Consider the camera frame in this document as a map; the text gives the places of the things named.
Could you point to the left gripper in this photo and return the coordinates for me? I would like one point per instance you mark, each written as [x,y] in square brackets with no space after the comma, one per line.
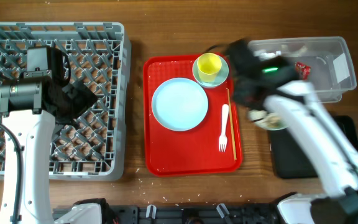
[83,98]

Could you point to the green bowl with rice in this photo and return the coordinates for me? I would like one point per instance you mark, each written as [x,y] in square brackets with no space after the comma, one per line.
[266,120]

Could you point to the red snack wrapper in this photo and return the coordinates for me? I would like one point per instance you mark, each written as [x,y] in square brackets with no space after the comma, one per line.
[303,70]

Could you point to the white paper napkin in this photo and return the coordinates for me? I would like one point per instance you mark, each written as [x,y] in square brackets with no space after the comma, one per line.
[265,55]

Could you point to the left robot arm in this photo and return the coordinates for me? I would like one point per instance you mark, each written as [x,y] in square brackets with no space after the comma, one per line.
[35,107]

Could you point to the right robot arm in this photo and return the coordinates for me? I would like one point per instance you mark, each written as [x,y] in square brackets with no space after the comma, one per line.
[274,86]

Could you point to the grey plastic dishwasher rack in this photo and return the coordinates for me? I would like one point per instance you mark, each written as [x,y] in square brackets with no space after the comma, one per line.
[100,58]

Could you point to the clear plastic waste bin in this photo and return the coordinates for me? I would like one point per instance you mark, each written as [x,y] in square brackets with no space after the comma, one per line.
[318,53]

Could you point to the small green saucer bowl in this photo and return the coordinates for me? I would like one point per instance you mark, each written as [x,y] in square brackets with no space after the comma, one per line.
[220,78]

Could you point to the yellow plastic cup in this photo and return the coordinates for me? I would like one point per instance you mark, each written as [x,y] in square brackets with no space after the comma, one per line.
[208,65]

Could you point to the wooden chopstick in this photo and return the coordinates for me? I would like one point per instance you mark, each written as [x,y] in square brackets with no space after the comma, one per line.
[231,125]

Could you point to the white plastic fork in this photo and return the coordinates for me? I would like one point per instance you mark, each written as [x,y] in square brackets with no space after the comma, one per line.
[224,118]

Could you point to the light blue round plate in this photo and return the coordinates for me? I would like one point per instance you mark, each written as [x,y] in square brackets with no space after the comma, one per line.
[179,104]

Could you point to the black rectangular tray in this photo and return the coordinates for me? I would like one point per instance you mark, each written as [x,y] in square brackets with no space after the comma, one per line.
[290,162]

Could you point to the white label on bin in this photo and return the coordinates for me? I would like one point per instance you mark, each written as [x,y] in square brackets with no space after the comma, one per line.
[341,68]

